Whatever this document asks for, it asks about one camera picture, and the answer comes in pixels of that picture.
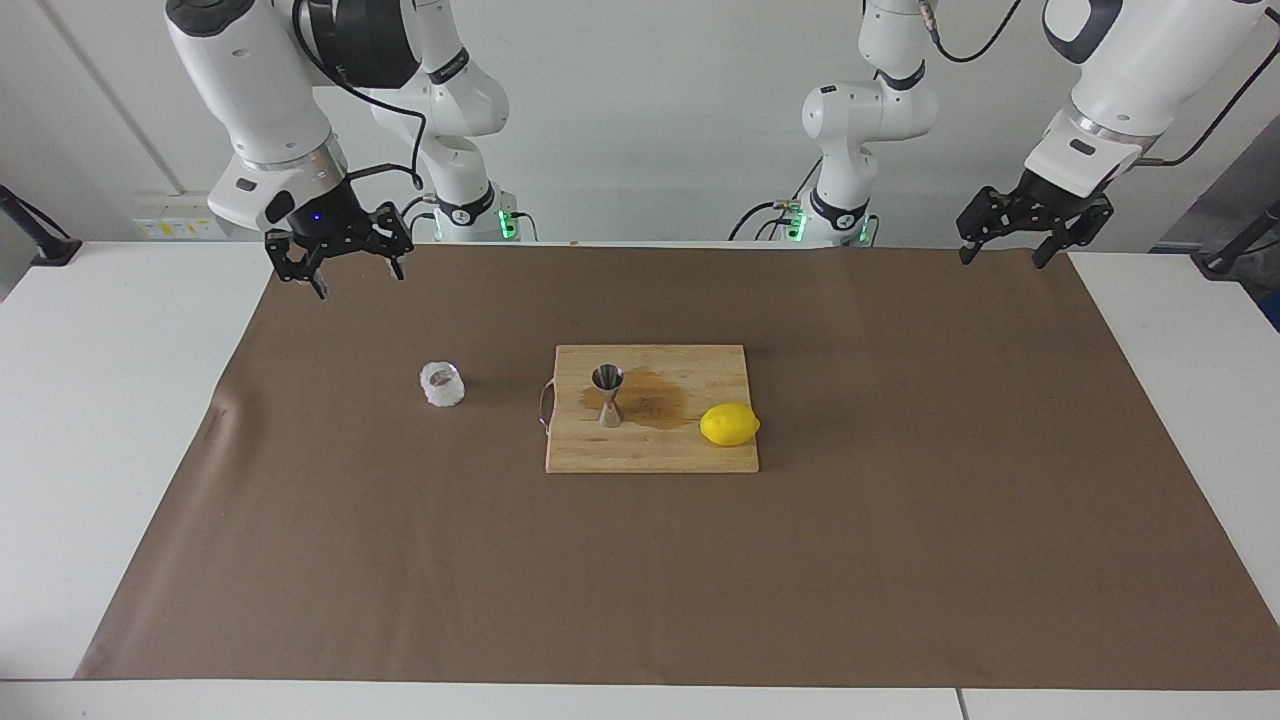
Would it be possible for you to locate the white wall socket box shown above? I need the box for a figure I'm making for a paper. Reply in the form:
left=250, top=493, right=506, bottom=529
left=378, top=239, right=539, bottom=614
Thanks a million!
left=133, top=192, right=233, bottom=241

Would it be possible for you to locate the black base cable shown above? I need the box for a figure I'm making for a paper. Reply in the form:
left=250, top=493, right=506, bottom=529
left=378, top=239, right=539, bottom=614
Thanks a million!
left=400, top=195, right=441, bottom=243
left=728, top=158, right=823, bottom=243

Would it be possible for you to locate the black clamp stand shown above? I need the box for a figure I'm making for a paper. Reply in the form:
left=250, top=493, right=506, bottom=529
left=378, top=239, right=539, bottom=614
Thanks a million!
left=0, top=185, right=83, bottom=267
left=1195, top=200, right=1280, bottom=281

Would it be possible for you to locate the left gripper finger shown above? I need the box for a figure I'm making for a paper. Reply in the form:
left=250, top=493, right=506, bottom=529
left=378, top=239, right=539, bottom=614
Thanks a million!
left=957, top=187, right=1021, bottom=266
left=1030, top=198, right=1114, bottom=269

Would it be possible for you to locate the brown paper table mat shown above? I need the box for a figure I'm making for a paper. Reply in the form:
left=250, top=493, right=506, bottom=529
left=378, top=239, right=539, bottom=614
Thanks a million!
left=75, top=243, right=1280, bottom=691

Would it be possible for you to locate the wooden cutting board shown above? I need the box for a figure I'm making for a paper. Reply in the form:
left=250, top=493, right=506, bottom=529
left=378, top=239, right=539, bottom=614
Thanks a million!
left=540, top=345, right=760, bottom=474

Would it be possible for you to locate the black right base cable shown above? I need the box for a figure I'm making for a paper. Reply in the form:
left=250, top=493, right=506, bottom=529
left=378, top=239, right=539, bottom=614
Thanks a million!
left=400, top=195, right=441, bottom=243

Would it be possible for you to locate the grey cabinet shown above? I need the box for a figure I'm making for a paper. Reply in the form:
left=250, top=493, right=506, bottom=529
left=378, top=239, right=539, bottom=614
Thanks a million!
left=1150, top=115, right=1280, bottom=251

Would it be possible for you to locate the black left base cable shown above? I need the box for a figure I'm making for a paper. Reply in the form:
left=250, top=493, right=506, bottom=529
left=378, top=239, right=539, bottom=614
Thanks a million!
left=728, top=158, right=823, bottom=243

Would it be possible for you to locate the yellow lemon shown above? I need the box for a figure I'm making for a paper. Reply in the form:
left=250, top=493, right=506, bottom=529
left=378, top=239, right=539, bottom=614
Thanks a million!
left=699, top=402, right=761, bottom=447

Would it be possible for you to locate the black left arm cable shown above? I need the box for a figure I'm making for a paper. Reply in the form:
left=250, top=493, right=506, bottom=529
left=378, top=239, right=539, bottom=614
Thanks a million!
left=915, top=0, right=1280, bottom=169

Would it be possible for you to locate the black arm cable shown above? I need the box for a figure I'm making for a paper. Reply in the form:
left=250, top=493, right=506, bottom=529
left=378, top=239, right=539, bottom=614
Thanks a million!
left=915, top=0, right=1280, bottom=169
left=290, top=0, right=431, bottom=191

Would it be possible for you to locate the small white ribbed cup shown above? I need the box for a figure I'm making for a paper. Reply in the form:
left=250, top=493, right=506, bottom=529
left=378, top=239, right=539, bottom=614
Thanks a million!
left=419, top=361, right=469, bottom=409

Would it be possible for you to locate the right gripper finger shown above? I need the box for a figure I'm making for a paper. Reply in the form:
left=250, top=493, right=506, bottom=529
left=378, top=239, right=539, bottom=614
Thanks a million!
left=365, top=203, right=414, bottom=283
left=264, top=230, right=331, bottom=301

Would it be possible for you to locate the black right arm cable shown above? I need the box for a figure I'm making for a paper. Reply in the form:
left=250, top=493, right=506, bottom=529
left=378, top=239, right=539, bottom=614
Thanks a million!
left=290, top=0, right=431, bottom=191

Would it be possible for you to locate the steel jigger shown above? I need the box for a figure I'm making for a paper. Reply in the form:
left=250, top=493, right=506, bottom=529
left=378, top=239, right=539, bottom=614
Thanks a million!
left=591, top=364, right=626, bottom=429

